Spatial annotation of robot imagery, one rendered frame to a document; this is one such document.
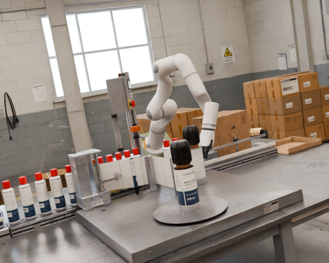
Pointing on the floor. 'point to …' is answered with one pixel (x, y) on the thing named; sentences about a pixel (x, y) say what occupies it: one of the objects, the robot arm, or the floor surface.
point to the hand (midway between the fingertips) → (204, 155)
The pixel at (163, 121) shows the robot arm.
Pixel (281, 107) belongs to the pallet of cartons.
